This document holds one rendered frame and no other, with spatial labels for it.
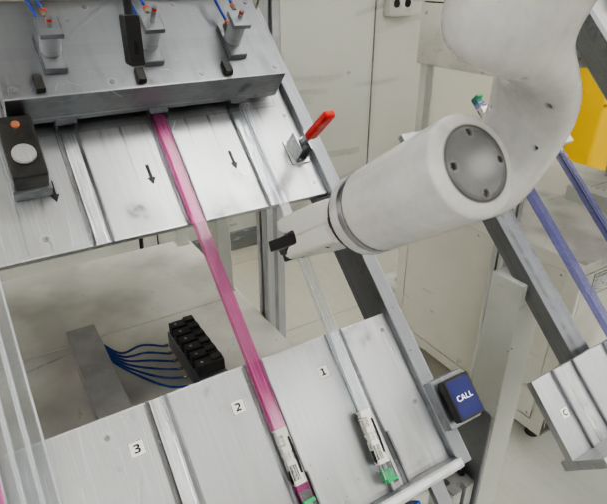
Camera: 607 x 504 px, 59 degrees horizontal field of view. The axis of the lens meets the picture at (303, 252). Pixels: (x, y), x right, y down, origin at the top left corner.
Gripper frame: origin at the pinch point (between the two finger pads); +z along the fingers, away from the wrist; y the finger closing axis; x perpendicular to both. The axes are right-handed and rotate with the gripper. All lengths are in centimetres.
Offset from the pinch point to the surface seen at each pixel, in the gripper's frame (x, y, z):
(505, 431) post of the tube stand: 40, -40, 17
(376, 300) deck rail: 9.4, -8.6, -1.1
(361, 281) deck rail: 6.5, -8.4, 0.9
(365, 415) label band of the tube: 21.2, 0.1, -5.9
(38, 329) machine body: 0, 30, 58
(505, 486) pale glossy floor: 70, -72, 57
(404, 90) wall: -86, -168, 157
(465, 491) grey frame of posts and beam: 36.7, -14.4, -0.9
